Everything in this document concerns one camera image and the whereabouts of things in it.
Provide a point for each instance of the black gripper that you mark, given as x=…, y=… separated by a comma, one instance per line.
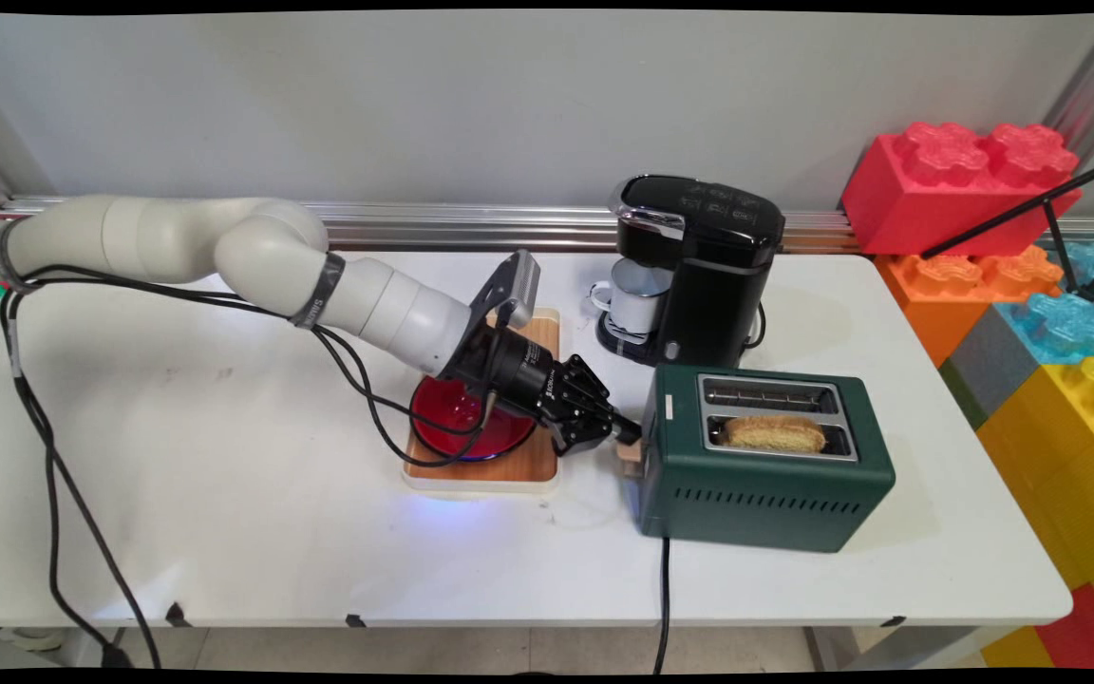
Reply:
x=509, y=370

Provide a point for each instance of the green two-slot toaster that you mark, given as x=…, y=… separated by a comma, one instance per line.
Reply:
x=756, y=503

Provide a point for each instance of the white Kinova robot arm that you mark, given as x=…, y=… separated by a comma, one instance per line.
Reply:
x=253, y=252

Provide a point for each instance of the red bowl with black rim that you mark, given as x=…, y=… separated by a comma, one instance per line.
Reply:
x=514, y=437

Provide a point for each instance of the wooden tray with cream rim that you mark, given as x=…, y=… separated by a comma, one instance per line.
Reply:
x=528, y=467

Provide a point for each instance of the white enamel mug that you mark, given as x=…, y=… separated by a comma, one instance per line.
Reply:
x=637, y=304

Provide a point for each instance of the toast bread slice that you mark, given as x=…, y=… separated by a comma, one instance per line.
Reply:
x=775, y=433

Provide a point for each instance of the black pod coffee machine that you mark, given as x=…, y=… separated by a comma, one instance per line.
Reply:
x=713, y=275

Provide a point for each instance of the big orange toy brick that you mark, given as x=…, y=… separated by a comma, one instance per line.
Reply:
x=936, y=304

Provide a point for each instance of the white table leg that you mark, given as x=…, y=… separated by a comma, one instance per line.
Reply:
x=889, y=648

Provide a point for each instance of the big grey toy brick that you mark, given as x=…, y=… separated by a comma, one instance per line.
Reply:
x=989, y=366

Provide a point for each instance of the big red toy brick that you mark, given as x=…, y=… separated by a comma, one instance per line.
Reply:
x=936, y=204

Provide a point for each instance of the black tripod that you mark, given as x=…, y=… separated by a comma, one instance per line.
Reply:
x=1012, y=215

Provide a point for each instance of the big yellow toy brick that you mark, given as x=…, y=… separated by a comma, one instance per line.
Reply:
x=1069, y=456

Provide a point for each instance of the big translucent blue toy brick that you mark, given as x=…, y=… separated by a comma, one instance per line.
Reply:
x=1069, y=328

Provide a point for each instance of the small red toy brick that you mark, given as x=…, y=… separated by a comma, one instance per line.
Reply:
x=1088, y=636

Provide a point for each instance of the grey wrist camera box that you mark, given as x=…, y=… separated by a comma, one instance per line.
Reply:
x=509, y=290

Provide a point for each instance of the horizontal aluminium rail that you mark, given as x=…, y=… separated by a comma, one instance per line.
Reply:
x=509, y=226

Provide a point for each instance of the slanted aluminium post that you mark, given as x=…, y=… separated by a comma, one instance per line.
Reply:
x=1093, y=85

